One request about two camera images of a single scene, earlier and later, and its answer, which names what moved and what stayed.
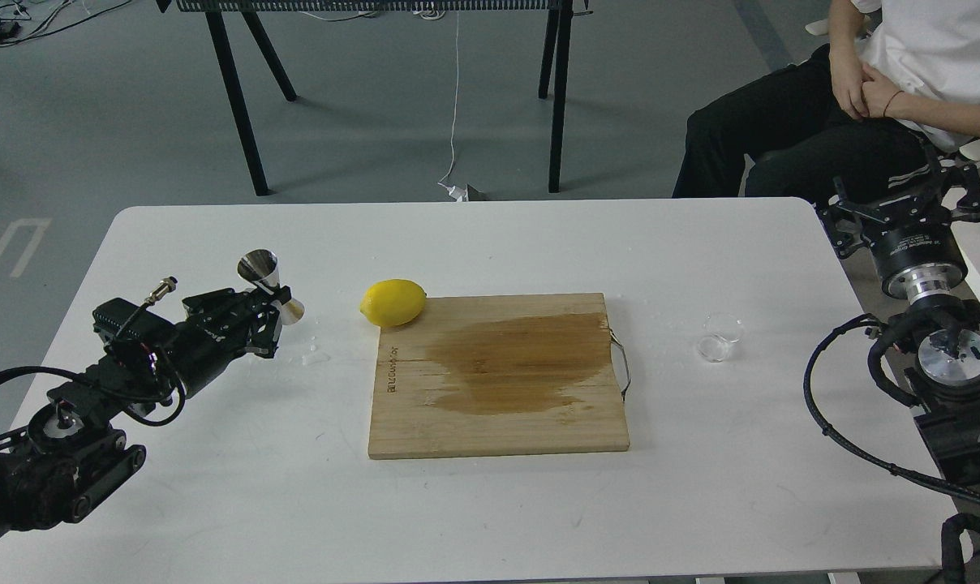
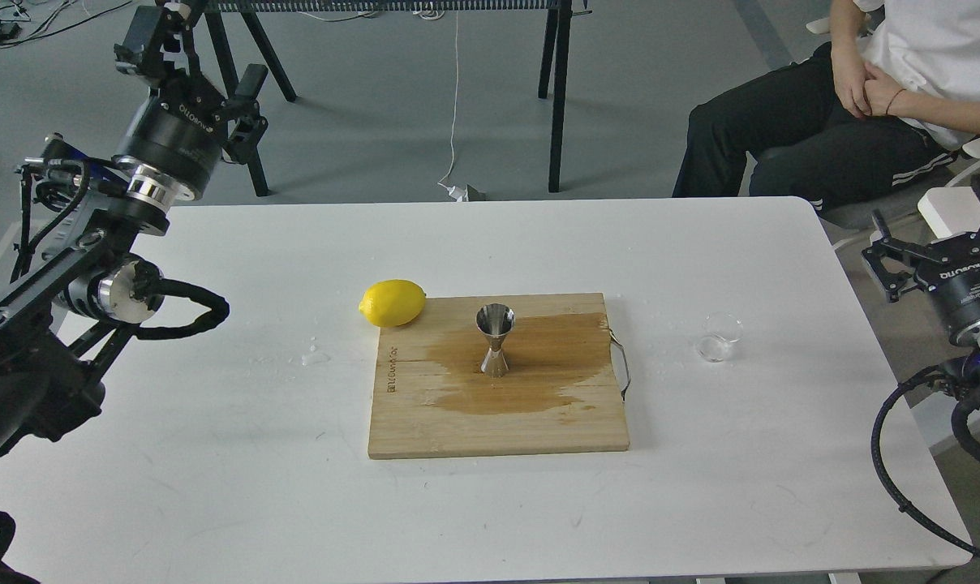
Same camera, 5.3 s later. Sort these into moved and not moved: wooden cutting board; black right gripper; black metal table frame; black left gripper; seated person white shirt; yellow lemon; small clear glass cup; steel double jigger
Moved: steel double jigger; black right gripper; black left gripper
Not moved: yellow lemon; small clear glass cup; seated person white shirt; black metal table frame; wooden cutting board
